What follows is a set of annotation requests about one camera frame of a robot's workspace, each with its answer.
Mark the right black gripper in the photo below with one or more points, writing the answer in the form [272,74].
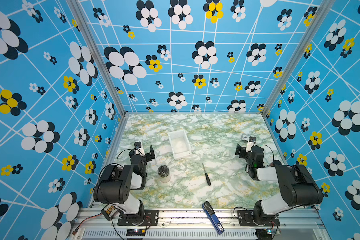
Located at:
[243,151]

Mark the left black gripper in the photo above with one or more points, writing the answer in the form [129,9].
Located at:
[147,158]

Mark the black handled screwdriver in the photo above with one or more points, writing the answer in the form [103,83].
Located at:
[206,176]

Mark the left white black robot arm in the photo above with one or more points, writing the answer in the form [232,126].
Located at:
[115,183]

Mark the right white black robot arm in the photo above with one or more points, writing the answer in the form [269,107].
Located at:
[296,185]

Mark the white plastic bin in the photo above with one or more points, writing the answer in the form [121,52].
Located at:
[180,144]

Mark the small grey square box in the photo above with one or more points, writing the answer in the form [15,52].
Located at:
[245,137]

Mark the white jar black lid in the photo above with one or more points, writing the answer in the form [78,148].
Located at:
[164,174]

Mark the blue black handheld device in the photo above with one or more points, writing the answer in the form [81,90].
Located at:
[208,209]

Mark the black orange circuit board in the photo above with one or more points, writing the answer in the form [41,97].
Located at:
[109,211]

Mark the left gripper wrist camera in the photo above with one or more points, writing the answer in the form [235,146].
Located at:
[137,145]

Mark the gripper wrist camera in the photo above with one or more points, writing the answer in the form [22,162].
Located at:
[251,142]
[137,145]

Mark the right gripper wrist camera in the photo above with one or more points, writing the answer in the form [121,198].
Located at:
[251,142]

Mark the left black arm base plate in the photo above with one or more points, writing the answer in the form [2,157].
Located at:
[146,218]

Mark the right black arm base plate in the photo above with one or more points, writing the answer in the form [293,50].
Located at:
[247,218]

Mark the aluminium front rail frame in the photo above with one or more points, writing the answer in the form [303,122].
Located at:
[193,224]

